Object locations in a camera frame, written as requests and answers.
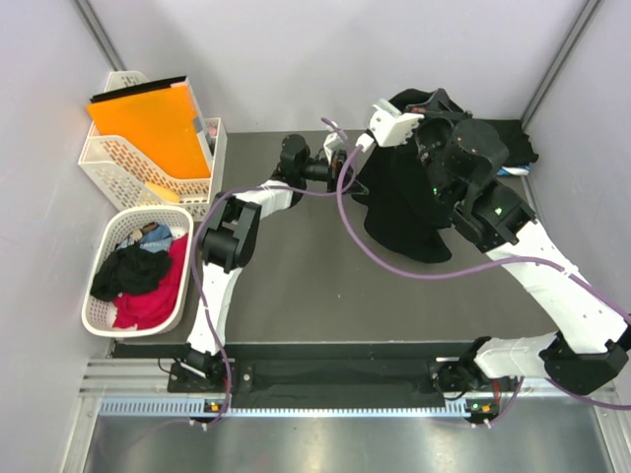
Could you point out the white perforated file organizer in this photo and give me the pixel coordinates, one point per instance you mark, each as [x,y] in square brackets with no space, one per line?
[119,170]

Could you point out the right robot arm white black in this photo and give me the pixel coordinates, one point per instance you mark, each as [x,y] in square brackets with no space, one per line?
[590,344]

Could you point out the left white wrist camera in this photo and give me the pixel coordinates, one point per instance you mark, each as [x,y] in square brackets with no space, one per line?
[332,144]

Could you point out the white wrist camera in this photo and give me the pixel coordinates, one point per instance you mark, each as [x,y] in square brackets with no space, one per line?
[388,127]
[332,144]

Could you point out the red garment in basket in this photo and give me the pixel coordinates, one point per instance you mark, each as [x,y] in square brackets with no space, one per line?
[151,309]

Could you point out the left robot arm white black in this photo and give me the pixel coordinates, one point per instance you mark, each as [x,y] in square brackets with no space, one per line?
[225,243]

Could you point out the black t shirt flower print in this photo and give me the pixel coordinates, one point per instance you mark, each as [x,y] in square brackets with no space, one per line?
[402,213]

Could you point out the aluminium frame rail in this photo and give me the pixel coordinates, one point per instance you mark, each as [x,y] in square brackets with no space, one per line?
[140,388]

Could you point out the blue garment in basket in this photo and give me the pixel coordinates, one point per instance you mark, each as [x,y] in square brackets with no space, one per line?
[152,238]

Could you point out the black garment in basket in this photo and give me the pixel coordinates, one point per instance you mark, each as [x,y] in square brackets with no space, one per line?
[131,271]

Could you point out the white oval laundry basket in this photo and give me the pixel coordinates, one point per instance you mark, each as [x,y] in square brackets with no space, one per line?
[98,316]

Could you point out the folded black t shirt stack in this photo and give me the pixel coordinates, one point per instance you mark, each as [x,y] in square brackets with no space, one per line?
[511,133]

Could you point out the black folder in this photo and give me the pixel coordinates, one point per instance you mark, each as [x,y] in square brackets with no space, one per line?
[138,89]

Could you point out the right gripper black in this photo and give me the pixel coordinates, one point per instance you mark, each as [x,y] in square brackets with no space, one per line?
[439,110]

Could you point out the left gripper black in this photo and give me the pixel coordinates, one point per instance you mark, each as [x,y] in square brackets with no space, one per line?
[334,169]

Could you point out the orange folder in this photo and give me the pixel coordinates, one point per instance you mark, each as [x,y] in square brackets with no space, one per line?
[165,125]

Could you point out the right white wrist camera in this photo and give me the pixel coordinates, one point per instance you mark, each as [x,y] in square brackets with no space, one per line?
[388,127]

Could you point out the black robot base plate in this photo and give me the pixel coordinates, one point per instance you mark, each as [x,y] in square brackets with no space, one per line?
[379,375]

